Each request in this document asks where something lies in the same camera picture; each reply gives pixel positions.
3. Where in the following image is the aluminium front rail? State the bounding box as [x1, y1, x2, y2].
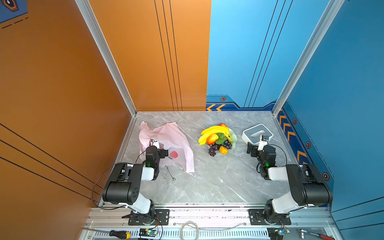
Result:
[79, 204, 343, 240]

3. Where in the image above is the white grey tissue box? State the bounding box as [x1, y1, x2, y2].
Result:
[242, 124, 274, 145]

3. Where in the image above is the yellow black screwdriver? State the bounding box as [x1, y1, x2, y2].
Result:
[83, 228, 131, 240]

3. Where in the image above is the right green circuit board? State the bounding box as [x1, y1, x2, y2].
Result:
[267, 228, 291, 240]

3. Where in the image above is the pink plastic bag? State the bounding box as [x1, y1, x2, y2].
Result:
[139, 122, 195, 173]

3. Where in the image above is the green circuit board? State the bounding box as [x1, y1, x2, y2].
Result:
[138, 229, 160, 240]
[267, 228, 291, 240]

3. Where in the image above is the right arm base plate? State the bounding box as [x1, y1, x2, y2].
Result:
[248, 209, 292, 226]

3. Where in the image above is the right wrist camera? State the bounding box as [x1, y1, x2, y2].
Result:
[258, 135, 269, 151]

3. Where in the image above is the purple grape bunch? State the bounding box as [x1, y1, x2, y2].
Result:
[209, 141, 233, 157]

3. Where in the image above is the left green circuit board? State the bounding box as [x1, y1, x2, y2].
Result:
[138, 229, 160, 240]

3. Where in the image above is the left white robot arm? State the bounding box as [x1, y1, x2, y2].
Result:
[102, 146, 169, 225]

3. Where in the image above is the yellow banana bunch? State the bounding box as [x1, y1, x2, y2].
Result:
[197, 125, 232, 146]

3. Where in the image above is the small metal wrench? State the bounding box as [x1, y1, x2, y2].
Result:
[166, 166, 176, 182]

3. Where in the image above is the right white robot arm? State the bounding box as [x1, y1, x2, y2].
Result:
[247, 143, 333, 225]

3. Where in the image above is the red yellow mango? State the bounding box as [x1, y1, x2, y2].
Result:
[206, 134, 219, 145]

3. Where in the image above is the coiled white cable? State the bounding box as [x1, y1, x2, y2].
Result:
[173, 220, 248, 240]

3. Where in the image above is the red handled tool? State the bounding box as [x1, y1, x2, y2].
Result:
[299, 229, 335, 240]

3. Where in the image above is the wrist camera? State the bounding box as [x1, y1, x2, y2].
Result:
[258, 135, 269, 151]
[150, 140, 160, 149]

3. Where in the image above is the green leaf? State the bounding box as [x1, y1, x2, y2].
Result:
[215, 133, 230, 145]

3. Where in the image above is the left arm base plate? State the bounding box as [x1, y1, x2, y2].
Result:
[128, 209, 170, 226]

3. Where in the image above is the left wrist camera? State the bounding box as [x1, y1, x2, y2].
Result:
[150, 140, 160, 149]

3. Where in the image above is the small orange green fruit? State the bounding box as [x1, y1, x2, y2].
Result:
[219, 146, 229, 155]

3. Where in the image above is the light green fruit plate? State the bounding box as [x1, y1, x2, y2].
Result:
[199, 127, 238, 151]

